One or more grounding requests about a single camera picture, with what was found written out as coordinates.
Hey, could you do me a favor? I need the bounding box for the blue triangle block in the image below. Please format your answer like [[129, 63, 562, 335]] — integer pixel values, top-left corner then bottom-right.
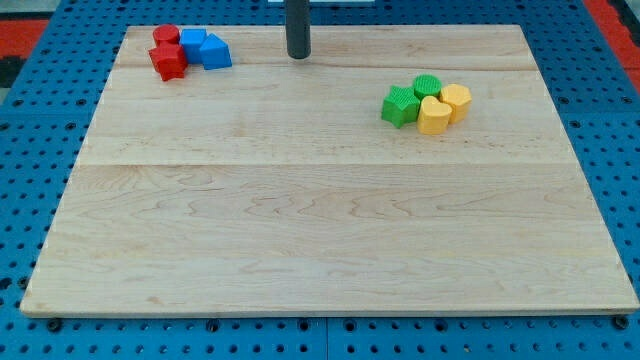
[[199, 33, 232, 70]]

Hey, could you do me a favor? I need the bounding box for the wooden board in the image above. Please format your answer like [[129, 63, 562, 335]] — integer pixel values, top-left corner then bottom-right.
[[20, 25, 639, 318]]

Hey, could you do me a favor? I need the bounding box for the green star block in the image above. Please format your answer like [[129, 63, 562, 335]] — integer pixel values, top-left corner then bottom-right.
[[381, 85, 420, 128]]

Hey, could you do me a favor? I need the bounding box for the yellow heart block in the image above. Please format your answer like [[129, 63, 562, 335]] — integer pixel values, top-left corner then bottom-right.
[[417, 96, 453, 135]]

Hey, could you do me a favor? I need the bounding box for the green cylinder block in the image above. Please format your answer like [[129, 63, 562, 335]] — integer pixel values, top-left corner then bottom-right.
[[413, 74, 442, 100]]

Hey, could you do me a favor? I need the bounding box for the yellow hexagon block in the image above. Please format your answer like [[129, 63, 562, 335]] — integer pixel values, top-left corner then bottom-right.
[[439, 84, 472, 124]]

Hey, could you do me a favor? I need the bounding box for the blue cube block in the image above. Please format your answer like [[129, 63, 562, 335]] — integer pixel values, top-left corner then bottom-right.
[[179, 28, 207, 64]]

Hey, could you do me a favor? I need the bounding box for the red star block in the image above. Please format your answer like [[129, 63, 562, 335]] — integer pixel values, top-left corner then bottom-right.
[[148, 43, 188, 81]]

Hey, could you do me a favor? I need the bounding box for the red cylinder block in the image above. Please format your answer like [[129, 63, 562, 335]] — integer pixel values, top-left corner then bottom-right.
[[152, 24, 180, 46]]

